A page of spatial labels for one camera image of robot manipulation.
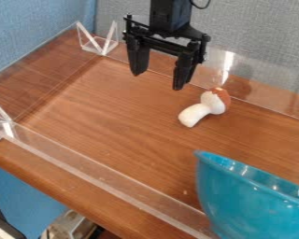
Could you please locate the white mushroom with brown cap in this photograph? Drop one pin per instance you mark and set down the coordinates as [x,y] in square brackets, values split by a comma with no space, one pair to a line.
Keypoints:
[215,101]

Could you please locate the clear acrylic left barrier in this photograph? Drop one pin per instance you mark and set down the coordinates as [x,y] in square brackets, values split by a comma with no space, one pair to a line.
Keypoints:
[29,80]

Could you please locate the clear acrylic back barrier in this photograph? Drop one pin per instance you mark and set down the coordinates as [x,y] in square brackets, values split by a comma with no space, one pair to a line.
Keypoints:
[253,60]

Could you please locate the dark object bottom left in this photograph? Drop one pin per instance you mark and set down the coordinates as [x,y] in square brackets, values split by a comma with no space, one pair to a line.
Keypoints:
[8,232]

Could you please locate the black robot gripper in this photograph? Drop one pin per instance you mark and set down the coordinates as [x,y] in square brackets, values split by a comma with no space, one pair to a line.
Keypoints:
[167,32]

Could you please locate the blue plastic bowl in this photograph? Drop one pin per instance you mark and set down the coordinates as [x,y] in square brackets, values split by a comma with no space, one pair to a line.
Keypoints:
[249,203]

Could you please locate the clear acrylic corner bracket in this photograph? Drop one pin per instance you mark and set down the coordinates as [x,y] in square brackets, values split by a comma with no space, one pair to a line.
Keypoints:
[97,44]

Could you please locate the clear acrylic front barrier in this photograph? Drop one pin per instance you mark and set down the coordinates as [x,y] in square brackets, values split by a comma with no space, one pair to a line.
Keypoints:
[127,207]

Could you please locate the clear acrylic barrier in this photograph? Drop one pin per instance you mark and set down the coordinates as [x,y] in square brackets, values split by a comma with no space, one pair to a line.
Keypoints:
[253,60]
[127,207]
[29,80]

